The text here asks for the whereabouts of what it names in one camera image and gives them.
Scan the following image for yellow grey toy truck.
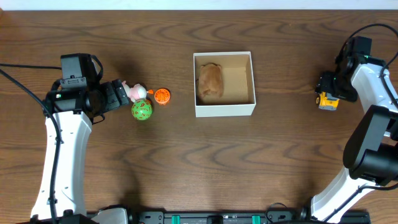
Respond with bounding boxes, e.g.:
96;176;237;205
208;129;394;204
316;91;339;111

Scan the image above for pink white pig toy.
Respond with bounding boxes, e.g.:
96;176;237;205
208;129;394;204
122;81;154;103

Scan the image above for brown plush toy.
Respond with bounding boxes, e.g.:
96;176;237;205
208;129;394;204
198;63;224;98

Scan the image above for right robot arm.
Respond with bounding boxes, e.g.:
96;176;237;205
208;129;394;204
307;54;397;223

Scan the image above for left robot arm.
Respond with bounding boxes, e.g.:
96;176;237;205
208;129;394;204
31;80;129;220

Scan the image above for green number ball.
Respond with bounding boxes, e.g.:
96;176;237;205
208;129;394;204
131;99;153;121

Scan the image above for orange round basket toy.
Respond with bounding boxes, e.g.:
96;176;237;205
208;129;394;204
154;88;171;105

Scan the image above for white cardboard box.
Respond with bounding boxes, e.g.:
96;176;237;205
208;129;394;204
193;52;256;118

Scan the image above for right black cable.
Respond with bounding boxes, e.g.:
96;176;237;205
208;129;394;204
337;23;398;110

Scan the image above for black cable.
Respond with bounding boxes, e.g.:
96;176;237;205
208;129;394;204
0;63;65;224
337;23;398;110

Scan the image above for left black cable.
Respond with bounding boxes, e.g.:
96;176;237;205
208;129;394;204
0;63;65;224

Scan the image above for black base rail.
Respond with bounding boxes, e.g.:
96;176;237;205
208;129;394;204
86;210;371;224

